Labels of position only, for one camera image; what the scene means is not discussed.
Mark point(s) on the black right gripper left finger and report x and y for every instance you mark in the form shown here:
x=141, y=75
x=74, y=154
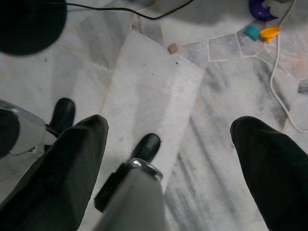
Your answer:
x=60, y=180

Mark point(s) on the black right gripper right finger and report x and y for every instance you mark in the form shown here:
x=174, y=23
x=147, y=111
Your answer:
x=276, y=173

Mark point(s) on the black robot left foot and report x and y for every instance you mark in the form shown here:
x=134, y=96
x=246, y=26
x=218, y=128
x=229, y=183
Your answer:
x=63, y=113

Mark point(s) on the black robot foot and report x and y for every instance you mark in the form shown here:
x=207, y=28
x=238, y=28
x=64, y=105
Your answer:
x=148, y=146
x=63, y=113

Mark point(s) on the black robot right foot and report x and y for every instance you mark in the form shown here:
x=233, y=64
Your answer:
x=148, y=146

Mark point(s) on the yellow plastic toy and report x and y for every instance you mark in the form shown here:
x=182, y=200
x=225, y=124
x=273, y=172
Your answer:
x=269, y=32

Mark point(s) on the teal plastic toy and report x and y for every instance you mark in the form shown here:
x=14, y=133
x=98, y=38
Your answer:
x=252, y=32

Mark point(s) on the black round base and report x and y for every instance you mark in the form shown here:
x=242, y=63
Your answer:
x=29, y=26

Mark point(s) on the purple plastic toy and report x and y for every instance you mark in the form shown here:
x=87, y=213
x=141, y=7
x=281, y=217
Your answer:
x=256, y=13

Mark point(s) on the small brown block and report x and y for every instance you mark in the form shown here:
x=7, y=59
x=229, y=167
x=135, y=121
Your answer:
x=173, y=48

